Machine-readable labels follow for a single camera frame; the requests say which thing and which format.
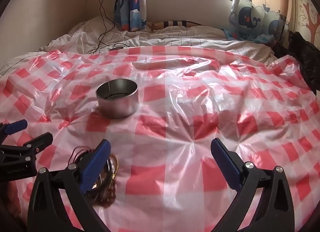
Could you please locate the red cord bracelet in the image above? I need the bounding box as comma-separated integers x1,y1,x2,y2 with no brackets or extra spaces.
70,146,95,162

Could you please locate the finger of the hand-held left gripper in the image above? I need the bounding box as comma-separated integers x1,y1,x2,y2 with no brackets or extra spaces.
0,132,54,164
0,119,28,137

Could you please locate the amber bead bracelet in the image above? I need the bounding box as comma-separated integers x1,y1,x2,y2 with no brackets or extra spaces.
94,182,118,209

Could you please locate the black charger cable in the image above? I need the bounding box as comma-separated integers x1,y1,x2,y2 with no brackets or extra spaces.
92,0,117,54

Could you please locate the white striped duvet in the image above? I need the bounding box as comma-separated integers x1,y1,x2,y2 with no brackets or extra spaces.
0,16,275,73

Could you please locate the wide whale print curtain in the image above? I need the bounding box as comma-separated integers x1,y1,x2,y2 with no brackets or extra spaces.
229,0,292,45

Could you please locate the round metal tin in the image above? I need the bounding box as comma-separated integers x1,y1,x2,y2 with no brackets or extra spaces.
96,79,139,119

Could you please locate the blue patterned pillow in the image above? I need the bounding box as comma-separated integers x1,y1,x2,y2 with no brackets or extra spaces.
114,0,147,32

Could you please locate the gold chain bracelet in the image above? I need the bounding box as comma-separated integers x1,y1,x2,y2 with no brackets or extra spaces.
107,153,120,180

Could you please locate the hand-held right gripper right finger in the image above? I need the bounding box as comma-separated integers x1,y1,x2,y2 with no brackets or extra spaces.
210,137,295,232

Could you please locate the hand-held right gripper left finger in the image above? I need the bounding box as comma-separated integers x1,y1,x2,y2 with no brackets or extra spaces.
27,139,112,232

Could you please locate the red checkered plastic sheet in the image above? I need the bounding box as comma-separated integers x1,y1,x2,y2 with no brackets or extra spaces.
0,45,320,232

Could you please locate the tree wall sticker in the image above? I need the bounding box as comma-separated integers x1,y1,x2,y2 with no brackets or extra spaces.
297,0,320,45

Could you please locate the black cloth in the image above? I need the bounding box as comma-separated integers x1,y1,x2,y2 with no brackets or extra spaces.
274,31,320,93

